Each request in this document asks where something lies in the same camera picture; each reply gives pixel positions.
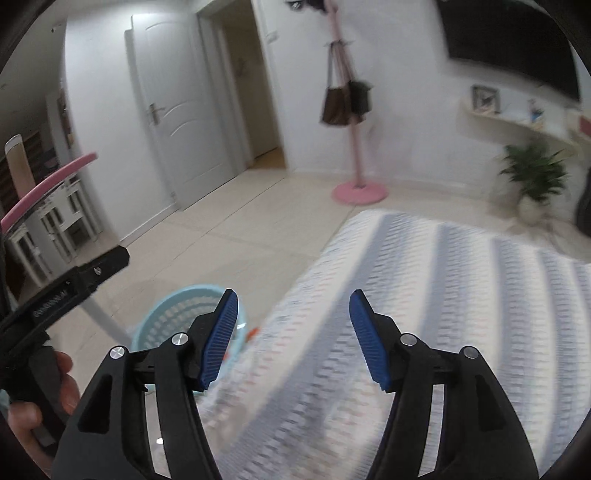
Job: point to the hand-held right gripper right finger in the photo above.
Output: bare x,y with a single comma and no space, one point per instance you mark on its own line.
369,341

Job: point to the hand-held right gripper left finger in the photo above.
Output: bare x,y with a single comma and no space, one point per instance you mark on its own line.
219,341

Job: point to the light blue plastic basket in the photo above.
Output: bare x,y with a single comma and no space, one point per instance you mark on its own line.
161,314

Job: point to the person's left hand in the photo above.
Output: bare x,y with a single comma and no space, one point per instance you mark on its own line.
69,383

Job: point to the white wooden chair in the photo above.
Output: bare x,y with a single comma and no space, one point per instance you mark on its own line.
55,212

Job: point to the pink rimmed glass table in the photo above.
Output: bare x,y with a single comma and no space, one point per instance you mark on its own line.
46,182

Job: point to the beige cardboard tube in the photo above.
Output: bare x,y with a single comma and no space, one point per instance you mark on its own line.
18,166

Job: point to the pink coat rack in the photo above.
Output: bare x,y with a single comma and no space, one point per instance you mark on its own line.
358,184

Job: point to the white door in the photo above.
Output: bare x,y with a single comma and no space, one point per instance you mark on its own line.
180,115

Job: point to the brown hanging bag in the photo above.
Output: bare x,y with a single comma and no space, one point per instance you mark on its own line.
334,110

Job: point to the green potted plant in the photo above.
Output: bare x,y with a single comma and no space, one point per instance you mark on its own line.
535,175

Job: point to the dark hanging bag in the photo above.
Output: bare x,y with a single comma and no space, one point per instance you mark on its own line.
360,99

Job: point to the dark wall hanging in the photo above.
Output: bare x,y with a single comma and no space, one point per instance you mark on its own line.
64,115

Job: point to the white wall shelf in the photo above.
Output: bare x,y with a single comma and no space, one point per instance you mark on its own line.
508,122

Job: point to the small picture frame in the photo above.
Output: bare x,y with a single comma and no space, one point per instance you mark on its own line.
485,99

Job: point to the black wall television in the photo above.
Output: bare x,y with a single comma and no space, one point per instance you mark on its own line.
498,41

